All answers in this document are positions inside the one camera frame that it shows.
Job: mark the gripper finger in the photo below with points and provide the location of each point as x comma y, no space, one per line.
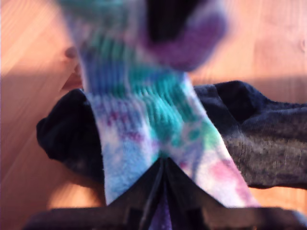
184,191
146,191

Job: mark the pastel tie-dye sock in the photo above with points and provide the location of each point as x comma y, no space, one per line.
134,119

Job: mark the dark grey sock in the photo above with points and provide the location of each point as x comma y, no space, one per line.
263,143

